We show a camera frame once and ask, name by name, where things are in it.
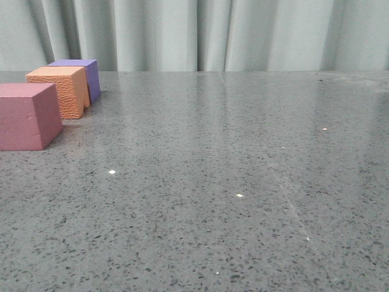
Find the purple foam cube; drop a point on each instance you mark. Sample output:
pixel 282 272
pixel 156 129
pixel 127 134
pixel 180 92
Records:
pixel 92 76

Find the orange foam cube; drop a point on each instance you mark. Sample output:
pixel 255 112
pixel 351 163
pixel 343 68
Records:
pixel 71 84

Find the grey-green curtain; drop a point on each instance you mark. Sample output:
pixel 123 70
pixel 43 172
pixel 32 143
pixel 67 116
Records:
pixel 197 35

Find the red foam cube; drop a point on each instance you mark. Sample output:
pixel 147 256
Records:
pixel 30 116

